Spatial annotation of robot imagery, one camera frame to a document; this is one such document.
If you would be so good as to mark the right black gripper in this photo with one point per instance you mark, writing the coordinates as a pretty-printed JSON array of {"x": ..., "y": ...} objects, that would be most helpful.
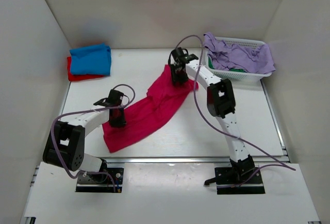
[{"x": 176, "y": 79}]

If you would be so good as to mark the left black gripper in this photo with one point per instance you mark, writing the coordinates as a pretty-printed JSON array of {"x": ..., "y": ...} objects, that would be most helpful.
[{"x": 118, "y": 123}]

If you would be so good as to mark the magenta t shirt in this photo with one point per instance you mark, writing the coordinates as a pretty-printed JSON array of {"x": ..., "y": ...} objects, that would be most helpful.
[{"x": 162, "y": 101}]

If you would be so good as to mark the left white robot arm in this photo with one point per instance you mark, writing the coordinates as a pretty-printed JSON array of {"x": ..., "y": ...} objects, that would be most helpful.
[{"x": 65, "y": 146}]

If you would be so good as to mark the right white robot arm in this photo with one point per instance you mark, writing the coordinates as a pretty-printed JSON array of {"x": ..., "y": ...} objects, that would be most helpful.
[{"x": 220, "y": 104}]

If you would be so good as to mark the green t shirt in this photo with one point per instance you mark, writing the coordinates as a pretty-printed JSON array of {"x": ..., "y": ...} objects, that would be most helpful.
[{"x": 237, "y": 70}]

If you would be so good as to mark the folded red t shirt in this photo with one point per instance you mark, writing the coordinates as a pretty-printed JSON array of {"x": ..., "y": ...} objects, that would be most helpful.
[{"x": 78, "y": 78}]

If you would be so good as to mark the folded blue t shirt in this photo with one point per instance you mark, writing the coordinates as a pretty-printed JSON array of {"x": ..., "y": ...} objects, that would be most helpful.
[{"x": 91, "y": 60}]

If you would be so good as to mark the white plastic laundry basket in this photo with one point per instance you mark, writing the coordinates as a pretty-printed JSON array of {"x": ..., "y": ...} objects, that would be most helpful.
[{"x": 247, "y": 77}]

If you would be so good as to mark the lavender t shirt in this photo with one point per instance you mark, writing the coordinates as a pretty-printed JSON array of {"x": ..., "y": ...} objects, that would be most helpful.
[{"x": 226, "y": 57}]

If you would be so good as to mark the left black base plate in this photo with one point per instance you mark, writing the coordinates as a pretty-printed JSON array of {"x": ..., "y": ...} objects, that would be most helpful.
[{"x": 102, "y": 183}]

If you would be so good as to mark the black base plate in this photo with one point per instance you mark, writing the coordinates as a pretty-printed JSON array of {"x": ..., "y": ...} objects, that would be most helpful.
[
  {"x": 228, "y": 183},
  {"x": 102, "y": 183}
]

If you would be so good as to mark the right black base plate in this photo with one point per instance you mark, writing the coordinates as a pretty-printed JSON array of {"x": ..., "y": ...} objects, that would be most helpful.
[{"x": 228, "y": 183}]

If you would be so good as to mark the aluminium rail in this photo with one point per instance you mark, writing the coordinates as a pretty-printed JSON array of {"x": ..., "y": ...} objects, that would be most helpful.
[{"x": 209, "y": 159}]

